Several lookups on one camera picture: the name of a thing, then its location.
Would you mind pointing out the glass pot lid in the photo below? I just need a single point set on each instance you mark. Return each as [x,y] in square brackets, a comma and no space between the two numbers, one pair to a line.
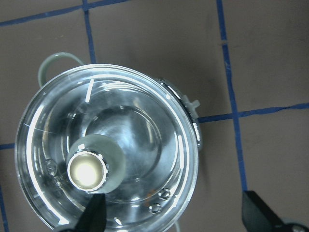
[106,149]

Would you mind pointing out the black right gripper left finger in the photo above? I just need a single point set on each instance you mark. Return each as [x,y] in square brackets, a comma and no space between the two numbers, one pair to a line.
[93,218]

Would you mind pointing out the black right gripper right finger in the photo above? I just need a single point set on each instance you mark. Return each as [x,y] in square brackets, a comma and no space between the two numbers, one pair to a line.
[257,216]

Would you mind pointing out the brown paper table mat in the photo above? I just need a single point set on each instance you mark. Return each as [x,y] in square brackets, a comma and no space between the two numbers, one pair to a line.
[246,61]

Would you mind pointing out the pale green electric pot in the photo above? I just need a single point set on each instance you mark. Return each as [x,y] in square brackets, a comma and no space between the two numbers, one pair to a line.
[120,135]

